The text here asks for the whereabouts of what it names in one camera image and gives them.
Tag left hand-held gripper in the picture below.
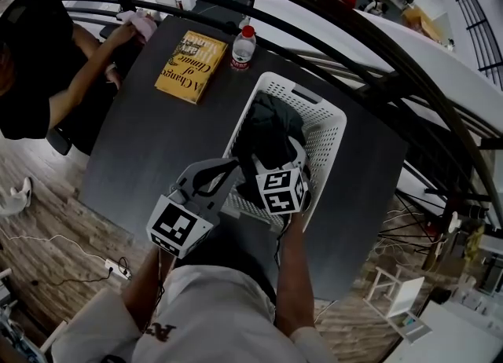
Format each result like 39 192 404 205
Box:
145 158 241 259

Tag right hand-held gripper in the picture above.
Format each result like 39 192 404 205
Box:
254 137 310 216

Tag grey clothes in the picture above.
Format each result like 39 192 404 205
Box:
230 92 312 213

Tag white plastic laundry basket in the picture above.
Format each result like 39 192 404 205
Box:
219 71 347 233

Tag person's right forearm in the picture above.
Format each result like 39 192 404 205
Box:
274 211 318 339

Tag person's left forearm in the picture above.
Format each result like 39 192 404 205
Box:
121 245 178 333

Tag yellow book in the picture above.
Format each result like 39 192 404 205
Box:
154 30 229 105

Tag clear bottle with red cap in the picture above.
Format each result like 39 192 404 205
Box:
229 25 257 72

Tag white power strip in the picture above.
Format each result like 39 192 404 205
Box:
104 258 133 281

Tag person's white shirt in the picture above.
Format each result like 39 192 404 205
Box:
50 265 335 363

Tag black curved railing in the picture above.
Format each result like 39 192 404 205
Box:
7 0 503 237

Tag pink cloth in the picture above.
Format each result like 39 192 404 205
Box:
117 8 158 42

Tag white floor cable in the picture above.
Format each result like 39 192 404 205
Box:
0 233 109 264

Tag black floor cable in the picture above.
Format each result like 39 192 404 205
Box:
31 257 133 288

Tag black wall grille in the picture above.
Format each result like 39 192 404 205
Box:
446 0 503 91

